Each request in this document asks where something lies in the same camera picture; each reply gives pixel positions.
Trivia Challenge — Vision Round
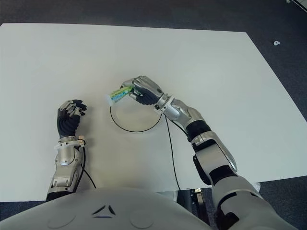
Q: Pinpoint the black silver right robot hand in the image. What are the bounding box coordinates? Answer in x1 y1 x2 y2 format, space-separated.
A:
119 75 166 106

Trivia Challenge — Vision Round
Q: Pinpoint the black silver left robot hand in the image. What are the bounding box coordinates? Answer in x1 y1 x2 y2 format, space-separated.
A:
57 99 88 140

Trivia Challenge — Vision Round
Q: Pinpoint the green white toothpaste tube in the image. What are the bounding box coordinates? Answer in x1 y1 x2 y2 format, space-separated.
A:
104 86 134 106

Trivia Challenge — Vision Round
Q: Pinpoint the white plate with black rim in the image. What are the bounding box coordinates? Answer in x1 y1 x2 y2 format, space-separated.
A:
109 99 162 132

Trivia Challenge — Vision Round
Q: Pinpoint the grey robot torso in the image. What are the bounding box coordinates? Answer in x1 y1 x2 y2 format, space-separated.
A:
0 186 212 230

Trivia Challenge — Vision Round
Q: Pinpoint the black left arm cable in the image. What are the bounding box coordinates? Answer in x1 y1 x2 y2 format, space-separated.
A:
77 144 97 189

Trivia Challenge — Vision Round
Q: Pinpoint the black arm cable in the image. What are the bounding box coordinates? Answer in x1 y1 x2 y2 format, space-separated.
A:
77 144 97 189
164 114 183 191

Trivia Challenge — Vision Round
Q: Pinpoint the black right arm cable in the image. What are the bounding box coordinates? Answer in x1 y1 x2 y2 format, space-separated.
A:
164 114 183 191

